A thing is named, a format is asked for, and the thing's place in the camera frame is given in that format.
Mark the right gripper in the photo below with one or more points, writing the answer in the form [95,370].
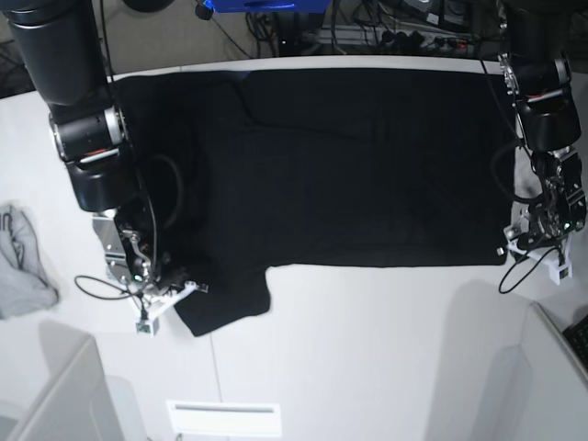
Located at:
[129,238]

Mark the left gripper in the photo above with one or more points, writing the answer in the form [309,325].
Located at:
[560,208]

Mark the black T-shirt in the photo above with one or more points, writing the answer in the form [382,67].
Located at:
[333,167]

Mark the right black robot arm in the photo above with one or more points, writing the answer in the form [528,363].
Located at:
[62,52]

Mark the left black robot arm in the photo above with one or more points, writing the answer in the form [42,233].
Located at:
[537,73]

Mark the grey crumpled garment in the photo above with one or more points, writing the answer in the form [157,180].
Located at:
[25,286]

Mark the black keyboard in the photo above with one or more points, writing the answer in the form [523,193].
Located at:
[577,337]

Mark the blue box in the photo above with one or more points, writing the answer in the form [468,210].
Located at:
[273,6]

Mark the white power strip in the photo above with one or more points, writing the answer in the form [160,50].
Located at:
[397,40]

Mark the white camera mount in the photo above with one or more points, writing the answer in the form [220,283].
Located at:
[540,249]
[151,303]

